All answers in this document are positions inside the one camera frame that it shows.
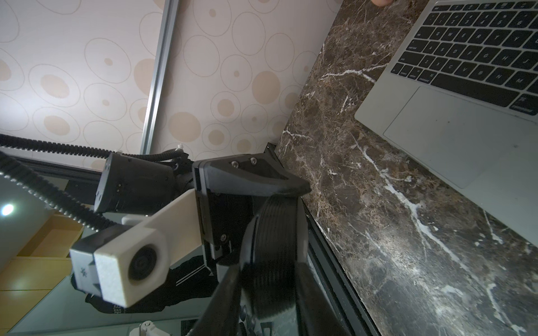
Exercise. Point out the black wireless mouse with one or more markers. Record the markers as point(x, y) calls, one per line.
point(273, 261)

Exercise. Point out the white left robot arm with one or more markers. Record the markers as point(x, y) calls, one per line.
point(129, 184)

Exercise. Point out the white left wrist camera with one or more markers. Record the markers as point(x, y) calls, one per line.
point(123, 264)

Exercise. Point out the pink ceramic mug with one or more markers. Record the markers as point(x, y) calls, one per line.
point(382, 3)

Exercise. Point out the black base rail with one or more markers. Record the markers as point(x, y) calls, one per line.
point(343, 298)

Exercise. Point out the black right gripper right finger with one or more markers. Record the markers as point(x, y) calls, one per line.
point(314, 313)

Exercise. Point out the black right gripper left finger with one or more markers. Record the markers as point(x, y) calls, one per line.
point(222, 314)

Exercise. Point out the silver laptop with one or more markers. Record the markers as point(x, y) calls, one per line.
point(460, 97)

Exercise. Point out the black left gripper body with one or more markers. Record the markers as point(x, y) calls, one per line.
point(229, 192)

